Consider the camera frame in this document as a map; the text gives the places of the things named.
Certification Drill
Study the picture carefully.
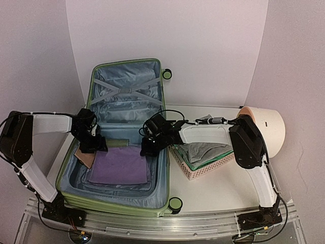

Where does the grey garment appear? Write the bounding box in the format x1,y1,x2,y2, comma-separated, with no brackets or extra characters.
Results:
186,142,233,164

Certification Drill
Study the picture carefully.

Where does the purple garment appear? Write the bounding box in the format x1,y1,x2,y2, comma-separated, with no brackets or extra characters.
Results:
87,146,151,185

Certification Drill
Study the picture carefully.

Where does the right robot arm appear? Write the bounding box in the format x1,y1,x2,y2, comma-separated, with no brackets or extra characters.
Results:
139,106,285,230

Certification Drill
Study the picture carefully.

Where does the green tie-dye garment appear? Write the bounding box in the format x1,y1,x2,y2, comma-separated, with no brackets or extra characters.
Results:
175,143,233,170

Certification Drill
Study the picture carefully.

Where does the black camera cable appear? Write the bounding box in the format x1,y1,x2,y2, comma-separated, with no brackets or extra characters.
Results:
143,109,201,128

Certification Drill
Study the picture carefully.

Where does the brown card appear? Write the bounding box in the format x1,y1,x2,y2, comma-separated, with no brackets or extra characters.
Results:
74,148,95,169

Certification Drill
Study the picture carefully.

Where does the pink perforated plastic basket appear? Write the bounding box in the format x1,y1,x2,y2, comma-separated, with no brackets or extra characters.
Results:
169,145,234,180

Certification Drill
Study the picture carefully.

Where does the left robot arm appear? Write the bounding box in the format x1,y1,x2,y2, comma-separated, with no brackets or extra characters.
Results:
1,108,108,231

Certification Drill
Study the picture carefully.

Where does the curved aluminium rail base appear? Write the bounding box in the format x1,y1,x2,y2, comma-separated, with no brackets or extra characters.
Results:
15,198,305,244

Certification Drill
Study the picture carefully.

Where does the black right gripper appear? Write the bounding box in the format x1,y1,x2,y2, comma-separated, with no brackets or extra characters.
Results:
142,132,169,156

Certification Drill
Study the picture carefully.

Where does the white cylindrical container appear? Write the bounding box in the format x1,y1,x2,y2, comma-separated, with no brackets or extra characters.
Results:
238,106,285,158

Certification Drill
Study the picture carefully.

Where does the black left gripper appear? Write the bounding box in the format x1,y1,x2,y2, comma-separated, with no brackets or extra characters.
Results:
71,128,106,153

